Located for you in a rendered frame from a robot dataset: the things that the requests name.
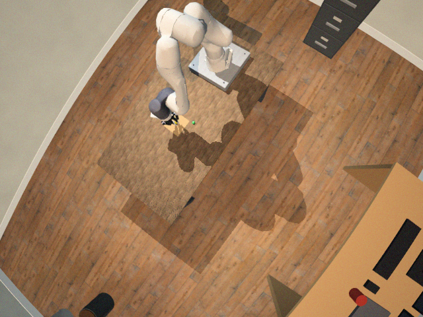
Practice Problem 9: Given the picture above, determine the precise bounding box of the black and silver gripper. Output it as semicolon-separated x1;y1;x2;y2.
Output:
161;112;179;125

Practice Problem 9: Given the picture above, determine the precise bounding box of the tan square mat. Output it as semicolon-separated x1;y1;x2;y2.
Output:
164;116;189;136

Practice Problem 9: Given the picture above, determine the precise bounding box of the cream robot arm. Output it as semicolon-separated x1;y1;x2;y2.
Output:
149;2;233;121

